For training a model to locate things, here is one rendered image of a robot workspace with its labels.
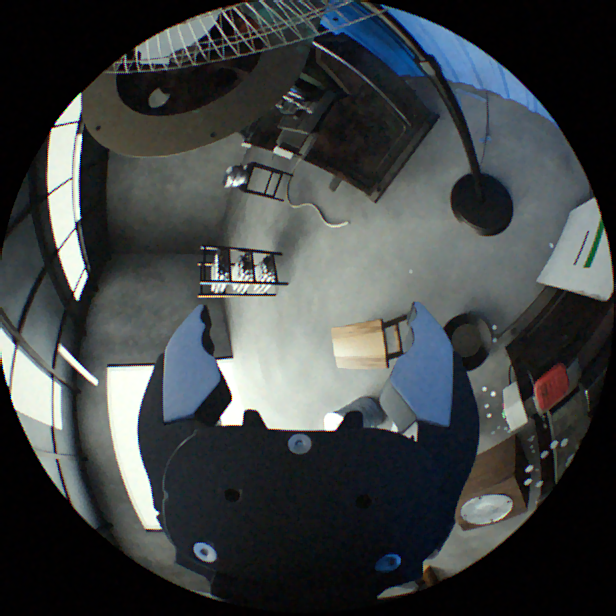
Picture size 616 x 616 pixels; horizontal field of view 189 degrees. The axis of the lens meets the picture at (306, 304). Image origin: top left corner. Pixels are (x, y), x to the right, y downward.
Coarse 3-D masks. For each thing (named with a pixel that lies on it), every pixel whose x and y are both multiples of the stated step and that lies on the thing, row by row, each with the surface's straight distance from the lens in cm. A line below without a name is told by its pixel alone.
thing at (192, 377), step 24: (192, 312) 12; (192, 336) 10; (168, 360) 9; (192, 360) 9; (216, 360) 8; (168, 384) 8; (192, 384) 8; (216, 384) 7; (168, 408) 8; (192, 408) 7; (216, 408) 8
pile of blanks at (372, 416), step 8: (360, 400) 144; (368, 400) 145; (344, 408) 135; (352, 408) 134; (360, 408) 136; (368, 408) 139; (376, 408) 144; (368, 416) 136; (376, 416) 144; (368, 424) 136; (376, 424) 147
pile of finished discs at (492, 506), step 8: (480, 496) 120; (488, 496) 120; (496, 496) 121; (504, 496) 122; (472, 504) 126; (480, 504) 126; (488, 504) 125; (496, 504) 127; (504, 504) 128; (464, 512) 133; (472, 512) 132; (480, 512) 131; (488, 512) 132; (496, 512) 133; (504, 512) 135; (472, 520) 140; (480, 520) 140; (488, 520) 140
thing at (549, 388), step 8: (552, 368) 39; (560, 368) 39; (544, 376) 39; (552, 376) 39; (560, 376) 40; (536, 384) 39; (544, 384) 39; (552, 384) 39; (560, 384) 40; (568, 384) 41; (536, 392) 39; (544, 392) 40; (552, 392) 40; (560, 392) 41; (544, 400) 40; (552, 400) 41; (544, 408) 41
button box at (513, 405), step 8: (544, 328) 87; (536, 336) 86; (512, 384) 64; (504, 392) 63; (512, 392) 60; (504, 400) 59; (512, 400) 57; (520, 400) 55; (504, 408) 56; (512, 408) 55; (520, 408) 55; (512, 416) 56; (520, 416) 56; (512, 424) 57; (520, 424) 58
